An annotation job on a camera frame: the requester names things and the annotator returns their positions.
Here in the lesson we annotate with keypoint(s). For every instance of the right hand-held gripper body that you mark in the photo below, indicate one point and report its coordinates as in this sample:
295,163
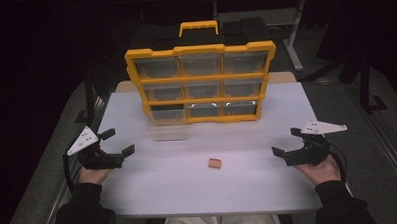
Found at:
313,151

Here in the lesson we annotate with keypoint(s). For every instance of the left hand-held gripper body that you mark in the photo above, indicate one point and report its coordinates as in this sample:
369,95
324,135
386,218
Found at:
87,137

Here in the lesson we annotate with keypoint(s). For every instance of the clear plastic drawer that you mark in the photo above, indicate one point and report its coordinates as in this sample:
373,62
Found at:
167,129

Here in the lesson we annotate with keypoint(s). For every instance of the small orange block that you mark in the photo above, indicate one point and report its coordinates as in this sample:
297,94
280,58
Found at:
214,163

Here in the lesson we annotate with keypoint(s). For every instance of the person's right hand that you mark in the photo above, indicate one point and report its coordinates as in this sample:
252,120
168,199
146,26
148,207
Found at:
322,172

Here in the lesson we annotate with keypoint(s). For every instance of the person's left hand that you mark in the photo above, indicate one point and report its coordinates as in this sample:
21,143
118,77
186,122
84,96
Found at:
92,176

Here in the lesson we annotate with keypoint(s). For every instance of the black metal stand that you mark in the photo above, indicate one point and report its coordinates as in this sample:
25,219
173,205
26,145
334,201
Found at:
365,86
89,95

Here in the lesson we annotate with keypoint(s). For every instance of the beige wooden board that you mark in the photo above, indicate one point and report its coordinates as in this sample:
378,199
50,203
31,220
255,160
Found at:
283,77

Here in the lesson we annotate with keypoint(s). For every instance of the yellow black drawer organizer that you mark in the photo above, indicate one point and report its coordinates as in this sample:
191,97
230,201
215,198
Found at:
201,50

